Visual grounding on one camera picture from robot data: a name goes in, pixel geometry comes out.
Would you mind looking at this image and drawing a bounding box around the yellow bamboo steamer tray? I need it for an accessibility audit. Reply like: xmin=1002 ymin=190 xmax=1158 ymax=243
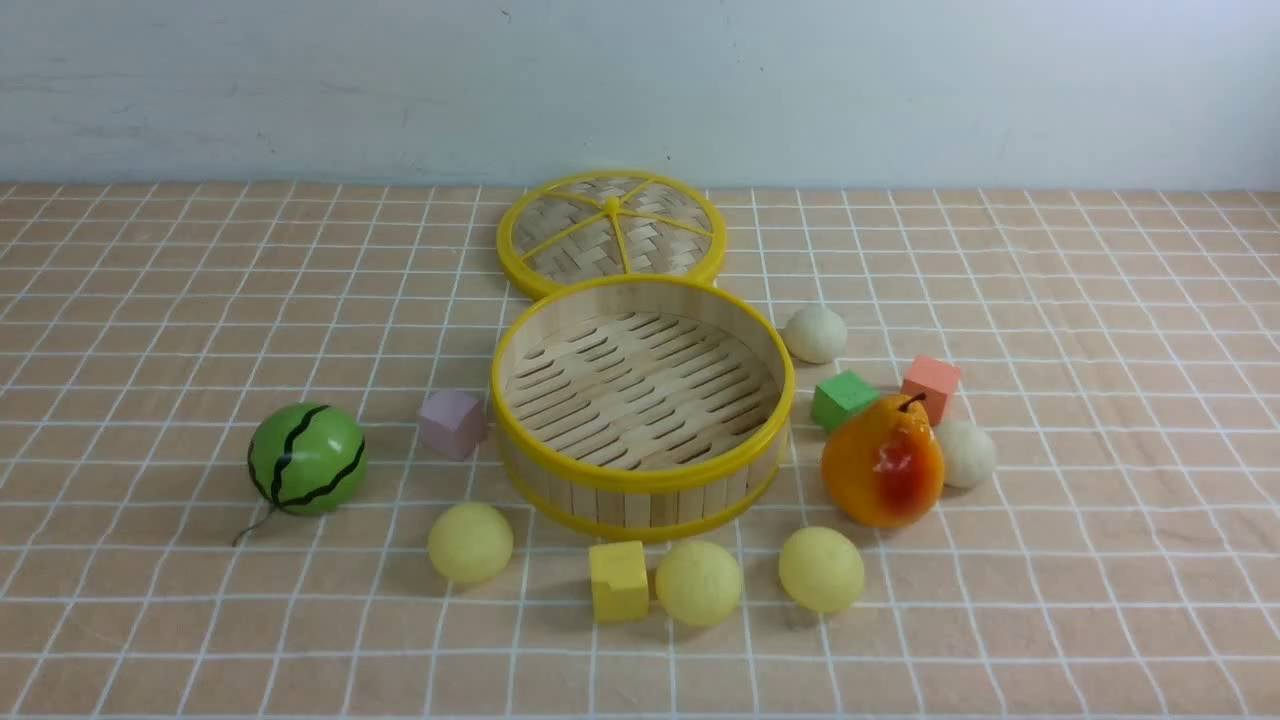
xmin=490 ymin=275 xmax=796 ymax=543

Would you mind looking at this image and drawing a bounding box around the orange cube block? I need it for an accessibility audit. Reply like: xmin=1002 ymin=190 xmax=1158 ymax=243
xmin=901 ymin=355 xmax=961 ymax=427

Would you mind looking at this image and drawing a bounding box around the green toy watermelon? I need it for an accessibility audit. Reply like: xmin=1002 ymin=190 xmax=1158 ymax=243
xmin=232 ymin=402 xmax=369 ymax=546

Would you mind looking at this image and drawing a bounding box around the yellow bun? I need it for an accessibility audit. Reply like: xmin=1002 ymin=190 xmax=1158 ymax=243
xmin=655 ymin=539 xmax=744 ymax=626
xmin=778 ymin=527 xmax=867 ymax=614
xmin=428 ymin=502 xmax=515 ymax=585

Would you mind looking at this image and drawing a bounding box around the yellow cube block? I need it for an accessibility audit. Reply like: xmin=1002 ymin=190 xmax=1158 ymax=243
xmin=588 ymin=539 xmax=650 ymax=624

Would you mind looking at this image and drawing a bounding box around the yellow bamboo steamer lid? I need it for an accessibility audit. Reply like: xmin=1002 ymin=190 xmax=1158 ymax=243
xmin=495 ymin=170 xmax=727 ymax=299

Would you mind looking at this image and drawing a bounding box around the orange toy pear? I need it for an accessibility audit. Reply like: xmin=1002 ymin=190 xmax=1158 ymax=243
xmin=820 ymin=392 xmax=945 ymax=530

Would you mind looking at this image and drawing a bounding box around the green cube block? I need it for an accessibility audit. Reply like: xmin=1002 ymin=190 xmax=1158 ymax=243
xmin=810 ymin=370 xmax=881 ymax=436

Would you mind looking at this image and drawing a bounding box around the white bun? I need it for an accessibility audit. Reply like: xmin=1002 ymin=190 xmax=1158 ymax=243
xmin=780 ymin=305 xmax=849 ymax=365
xmin=934 ymin=420 xmax=998 ymax=489

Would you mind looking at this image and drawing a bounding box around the pink cube block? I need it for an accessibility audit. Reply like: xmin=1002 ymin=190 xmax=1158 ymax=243
xmin=417 ymin=389 xmax=486 ymax=461

